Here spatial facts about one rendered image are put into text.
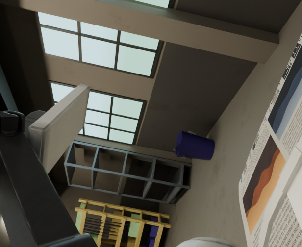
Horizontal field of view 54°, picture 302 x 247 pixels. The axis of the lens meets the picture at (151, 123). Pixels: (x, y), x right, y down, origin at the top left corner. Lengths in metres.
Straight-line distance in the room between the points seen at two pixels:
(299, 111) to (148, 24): 2.94
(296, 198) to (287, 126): 0.14
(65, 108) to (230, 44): 3.19
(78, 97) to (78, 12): 3.15
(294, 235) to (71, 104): 0.20
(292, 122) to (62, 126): 0.23
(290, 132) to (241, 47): 3.06
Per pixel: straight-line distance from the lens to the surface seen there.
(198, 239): 0.49
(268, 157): 0.35
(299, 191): 0.19
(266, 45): 3.38
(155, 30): 3.24
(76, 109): 0.17
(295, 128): 0.31
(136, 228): 6.79
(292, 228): 0.28
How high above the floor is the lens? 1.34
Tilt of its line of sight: 4 degrees down
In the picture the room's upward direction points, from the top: 78 degrees counter-clockwise
